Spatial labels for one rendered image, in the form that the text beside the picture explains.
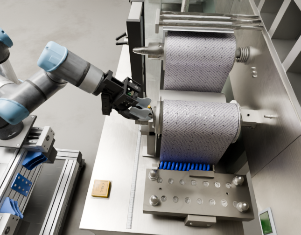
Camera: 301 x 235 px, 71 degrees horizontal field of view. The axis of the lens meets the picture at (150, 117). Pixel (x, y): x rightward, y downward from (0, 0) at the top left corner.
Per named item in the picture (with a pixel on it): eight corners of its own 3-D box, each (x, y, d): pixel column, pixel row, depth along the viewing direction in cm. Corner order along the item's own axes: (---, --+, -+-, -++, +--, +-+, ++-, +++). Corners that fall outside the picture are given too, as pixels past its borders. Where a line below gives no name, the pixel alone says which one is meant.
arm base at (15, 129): (-10, 139, 117) (-22, 129, 109) (3, 117, 126) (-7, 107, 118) (16, 141, 116) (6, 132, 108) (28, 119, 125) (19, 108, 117)
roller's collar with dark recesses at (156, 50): (149, 52, 85) (149, 38, 80) (164, 53, 85) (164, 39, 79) (147, 63, 81) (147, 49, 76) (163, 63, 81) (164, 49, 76)
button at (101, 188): (95, 181, 95) (94, 179, 93) (110, 182, 95) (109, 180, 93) (92, 196, 91) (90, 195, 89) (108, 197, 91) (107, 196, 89)
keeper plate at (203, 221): (184, 219, 85) (187, 214, 76) (208, 221, 84) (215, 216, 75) (184, 226, 83) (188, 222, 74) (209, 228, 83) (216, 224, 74)
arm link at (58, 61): (46, 46, 57) (52, 32, 50) (83, 68, 62) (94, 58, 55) (32, 70, 54) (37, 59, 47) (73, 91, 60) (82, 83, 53)
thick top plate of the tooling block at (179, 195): (146, 173, 90) (146, 168, 85) (241, 180, 88) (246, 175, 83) (143, 213, 81) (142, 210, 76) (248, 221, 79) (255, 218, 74)
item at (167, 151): (159, 163, 90) (161, 142, 75) (214, 167, 89) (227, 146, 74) (159, 164, 90) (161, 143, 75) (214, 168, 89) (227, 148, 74)
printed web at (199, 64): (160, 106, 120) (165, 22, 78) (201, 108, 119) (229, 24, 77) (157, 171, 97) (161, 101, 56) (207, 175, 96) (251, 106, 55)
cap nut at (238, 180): (231, 176, 83) (235, 172, 79) (241, 177, 83) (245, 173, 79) (233, 186, 81) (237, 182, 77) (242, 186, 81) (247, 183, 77)
